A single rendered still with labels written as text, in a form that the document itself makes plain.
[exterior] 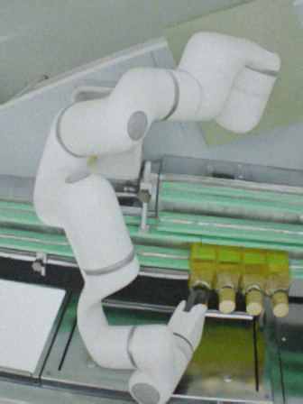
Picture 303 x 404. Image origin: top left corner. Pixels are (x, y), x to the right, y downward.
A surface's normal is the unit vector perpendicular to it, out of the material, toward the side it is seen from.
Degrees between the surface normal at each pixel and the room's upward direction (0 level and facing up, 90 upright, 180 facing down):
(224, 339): 90
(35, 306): 90
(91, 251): 4
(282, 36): 2
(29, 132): 0
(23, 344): 90
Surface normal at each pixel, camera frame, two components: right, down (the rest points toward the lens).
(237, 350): 0.06, -0.91
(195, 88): 0.64, -0.13
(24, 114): -0.11, 0.42
